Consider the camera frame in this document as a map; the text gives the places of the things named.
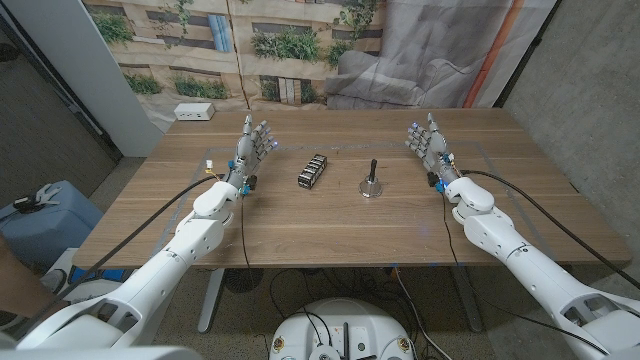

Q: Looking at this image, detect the black golf ball box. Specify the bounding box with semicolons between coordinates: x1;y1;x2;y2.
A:
297;153;329;190

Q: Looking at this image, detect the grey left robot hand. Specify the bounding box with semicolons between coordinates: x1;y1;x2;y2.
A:
224;113;279;194

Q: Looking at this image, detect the white wheeled cart base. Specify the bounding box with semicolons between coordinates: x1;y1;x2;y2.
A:
42;248;126;306

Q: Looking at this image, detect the black and white tool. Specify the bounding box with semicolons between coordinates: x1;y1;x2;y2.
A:
13;182;64;214

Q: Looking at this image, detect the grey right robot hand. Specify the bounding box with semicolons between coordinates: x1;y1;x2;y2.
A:
405;112;460;188

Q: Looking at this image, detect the white power strip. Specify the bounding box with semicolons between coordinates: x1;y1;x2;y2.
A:
173;102;216;122

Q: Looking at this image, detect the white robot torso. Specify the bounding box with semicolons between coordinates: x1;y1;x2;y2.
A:
0;332;204;360

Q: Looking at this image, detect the white floor cable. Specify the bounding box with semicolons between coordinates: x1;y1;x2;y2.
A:
394;268;442;360

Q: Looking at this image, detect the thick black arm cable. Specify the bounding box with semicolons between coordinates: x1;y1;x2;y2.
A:
459;169;640;291
49;173;227;309

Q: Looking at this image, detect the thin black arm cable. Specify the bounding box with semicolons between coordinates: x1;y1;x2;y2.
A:
441;192;609;356
239;193;253;274

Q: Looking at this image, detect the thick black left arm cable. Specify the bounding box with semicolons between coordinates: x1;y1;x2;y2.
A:
49;173;227;309

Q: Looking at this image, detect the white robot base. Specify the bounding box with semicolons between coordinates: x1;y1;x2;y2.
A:
268;297;415;360

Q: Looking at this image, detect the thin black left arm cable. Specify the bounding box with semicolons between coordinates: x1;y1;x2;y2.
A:
239;193;253;274

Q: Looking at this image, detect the printed fabric backdrop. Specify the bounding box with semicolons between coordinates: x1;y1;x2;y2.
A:
82;0;559;134

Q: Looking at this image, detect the black round floor disc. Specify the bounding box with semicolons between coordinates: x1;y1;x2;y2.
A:
223;268;265;294

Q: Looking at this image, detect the person forearm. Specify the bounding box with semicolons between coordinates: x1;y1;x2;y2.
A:
0;233;69;319

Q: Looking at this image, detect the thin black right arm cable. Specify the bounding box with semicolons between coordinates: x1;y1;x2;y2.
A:
441;192;609;356

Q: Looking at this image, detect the silver bell with black handle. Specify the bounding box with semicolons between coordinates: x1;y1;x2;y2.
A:
358;158;384;199

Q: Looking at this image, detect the grey table leg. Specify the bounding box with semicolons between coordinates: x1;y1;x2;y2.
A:
449;264;484;334
197;268;226;335

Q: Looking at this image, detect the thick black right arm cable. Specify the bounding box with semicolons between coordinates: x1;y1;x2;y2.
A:
459;169;640;291

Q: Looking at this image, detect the blue plastic container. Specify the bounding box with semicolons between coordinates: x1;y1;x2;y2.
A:
0;180;105;274

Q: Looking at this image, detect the white pillar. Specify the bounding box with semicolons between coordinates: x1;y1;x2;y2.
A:
2;0;165;158

